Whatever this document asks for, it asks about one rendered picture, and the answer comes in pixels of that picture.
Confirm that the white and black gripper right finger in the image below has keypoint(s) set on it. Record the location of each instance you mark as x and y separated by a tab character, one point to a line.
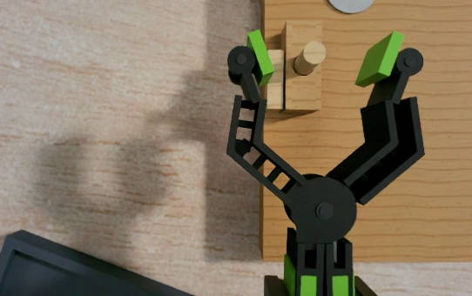
361	288

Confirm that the grey washer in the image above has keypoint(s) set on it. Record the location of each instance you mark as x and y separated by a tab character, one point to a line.
350	6

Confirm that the small light wooden block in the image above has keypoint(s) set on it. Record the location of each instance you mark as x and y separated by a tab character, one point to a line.
301	93

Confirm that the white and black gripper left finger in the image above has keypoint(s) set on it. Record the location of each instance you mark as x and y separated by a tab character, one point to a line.
273	286

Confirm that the light wooden dowel pin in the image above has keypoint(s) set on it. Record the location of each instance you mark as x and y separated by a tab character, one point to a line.
312	55

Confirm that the dark grey shallow tray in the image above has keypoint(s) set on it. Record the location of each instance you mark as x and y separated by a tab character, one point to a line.
31	265

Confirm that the light brown wooden bench board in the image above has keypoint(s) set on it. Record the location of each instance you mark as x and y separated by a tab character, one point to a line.
425	215

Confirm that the black spring clamp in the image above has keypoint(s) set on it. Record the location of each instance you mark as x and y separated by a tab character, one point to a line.
319	259

